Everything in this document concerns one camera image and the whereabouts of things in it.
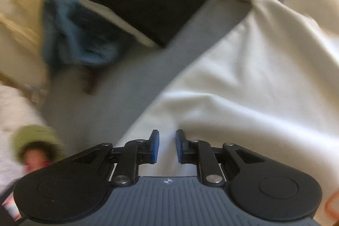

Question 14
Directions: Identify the person left hand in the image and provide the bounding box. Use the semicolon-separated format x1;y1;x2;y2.
22;148;52;174

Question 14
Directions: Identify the grey bed blanket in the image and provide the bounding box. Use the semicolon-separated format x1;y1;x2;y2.
43;0;251;155

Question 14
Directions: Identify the left fleece sleeve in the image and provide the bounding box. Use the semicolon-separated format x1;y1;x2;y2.
1;84;65;190

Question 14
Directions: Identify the teal pillow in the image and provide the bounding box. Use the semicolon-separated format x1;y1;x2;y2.
41;0;136;69

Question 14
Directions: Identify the cream carved headboard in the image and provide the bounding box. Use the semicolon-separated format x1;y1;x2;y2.
1;0;48;87

